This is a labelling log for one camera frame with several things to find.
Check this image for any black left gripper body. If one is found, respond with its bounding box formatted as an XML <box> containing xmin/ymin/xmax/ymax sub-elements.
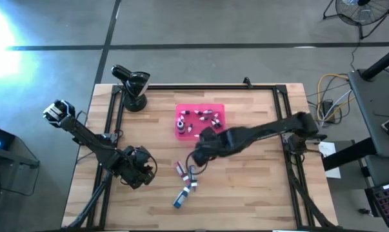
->
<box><xmin>116</xmin><ymin>150</ymin><xmax>150</xmax><ymax>189</ymax></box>

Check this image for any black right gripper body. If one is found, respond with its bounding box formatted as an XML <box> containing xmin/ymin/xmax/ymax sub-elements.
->
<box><xmin>213</xmin><ymin>127</ymin><xmax>246</xmax><ymax>155</ymax></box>

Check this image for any large purple food coloring bottle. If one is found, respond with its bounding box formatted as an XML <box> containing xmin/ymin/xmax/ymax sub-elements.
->
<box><xmin>188</xmin><ymin>164</ymin><xmax>199</xmax><ymax>191</ymax></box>

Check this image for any large blue food coloring bottle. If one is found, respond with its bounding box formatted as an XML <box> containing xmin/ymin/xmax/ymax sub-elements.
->
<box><xmin>172</xmin><ymin>186</ymin><xmax>191</xmax><ymax>209</ymax></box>

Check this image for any pink plastic bin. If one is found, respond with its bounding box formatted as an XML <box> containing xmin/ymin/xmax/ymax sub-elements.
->
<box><xmin>174</xmin><ymin>102</ymin><xmax>226</xmax><ymax>142</ymax></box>

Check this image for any black desk lamp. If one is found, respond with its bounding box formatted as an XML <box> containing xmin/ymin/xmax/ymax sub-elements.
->
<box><xmin>111</xmin><ymin>64</ymin><xmax>151</xmax><ymax>113</ymax></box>

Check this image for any white paper sheet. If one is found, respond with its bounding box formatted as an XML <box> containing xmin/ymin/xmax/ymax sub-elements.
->
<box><xmin>318</xmin><ymin>141</ymin><xmax>343</xmax><ymax>180</ymax></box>

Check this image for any black power adapter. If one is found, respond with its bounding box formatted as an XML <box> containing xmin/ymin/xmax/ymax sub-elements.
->
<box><xmin>321</xmin><ymin>100</ymin><xmax>336</xmax><ymax>124</ymax></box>

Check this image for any grey metal stand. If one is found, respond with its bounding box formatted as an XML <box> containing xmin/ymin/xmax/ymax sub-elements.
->
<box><xmin>0</xmin><ymin>141</ymin><xmax>41</xmax><ymax>197</ymax></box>

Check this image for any black desk leg beam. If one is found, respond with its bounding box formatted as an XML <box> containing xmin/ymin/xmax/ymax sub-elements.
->
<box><xmin>321</xmin><ymin>137</ymin><xmax>377</xmax><ymax>172</ymax></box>

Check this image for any black computer with blue light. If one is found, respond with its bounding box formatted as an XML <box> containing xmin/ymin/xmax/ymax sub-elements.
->
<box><xmin>0</xmin><ymin>124</ymin><xmax>16</xmax><ymax>151</ymax></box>

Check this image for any grey desk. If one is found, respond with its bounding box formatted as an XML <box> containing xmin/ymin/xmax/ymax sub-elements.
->
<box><xmin>347</xmin><ymin>69</ymin><xmax>389</xmax><ymax>158</ymax></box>

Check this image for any backlit keyboard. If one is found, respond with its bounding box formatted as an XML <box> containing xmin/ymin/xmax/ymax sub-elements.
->
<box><xmin>364</xmin><ymin>181</ymin><xmax>389</xmax><ymax>228</ymax></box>

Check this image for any black desk pole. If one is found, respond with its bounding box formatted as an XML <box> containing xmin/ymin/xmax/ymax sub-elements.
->
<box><xmin>361</xmin><ymin>44</ymin><xmax>389</xmax><ymax>82</ymax></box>

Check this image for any black floor fan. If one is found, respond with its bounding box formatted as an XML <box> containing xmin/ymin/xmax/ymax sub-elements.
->
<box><xmin>322</xmin><ymin>0</ymin><xmax>389</xmax><ymax>41</ymax></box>

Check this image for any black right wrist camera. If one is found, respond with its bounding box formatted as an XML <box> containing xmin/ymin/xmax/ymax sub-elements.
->
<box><xmin>192</xmin><ymin>138</ymin><xmax>214</xmax><ymax>162</ymax></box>

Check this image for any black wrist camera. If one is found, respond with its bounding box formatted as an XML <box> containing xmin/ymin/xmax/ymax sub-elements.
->
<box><xmin>192</xmin><ymin>138</ymin><xmax>214</xmax><ymax>162</ymax></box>
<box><xmin>129</xmin><ymin>145</ymin><xmax>154</xmax><ymax>167</ymax></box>

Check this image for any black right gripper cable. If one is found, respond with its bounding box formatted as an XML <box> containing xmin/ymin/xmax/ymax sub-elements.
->
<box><xmin>185</xmin><ymin>150</ymin><xmax>210</xmax><ymax>177</ymax></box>

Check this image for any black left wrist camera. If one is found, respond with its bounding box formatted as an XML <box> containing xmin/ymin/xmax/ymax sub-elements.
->
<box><xmin>129</xmin><ymin>145</ymin><xmax>154</xmax><ymax>167</ymax></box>

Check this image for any black aluminium table frame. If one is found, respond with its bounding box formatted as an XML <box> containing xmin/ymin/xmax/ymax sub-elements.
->
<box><xmin>63</xmin><ymin>84</ymin><xmax>339</xmax><ymax>231</ymax></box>

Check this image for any white cable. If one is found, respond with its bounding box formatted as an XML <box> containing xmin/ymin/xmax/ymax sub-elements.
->
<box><xmin>323</xmin><ymin>88</ymin><xmax>355</xmax><ymax>128</ymax></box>

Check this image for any yellow cable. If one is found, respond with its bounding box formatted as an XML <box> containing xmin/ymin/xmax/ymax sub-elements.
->
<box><xmin>316</xmin><ymin>73</ymin><xmax>357</xmax><ymax>122</ymax></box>

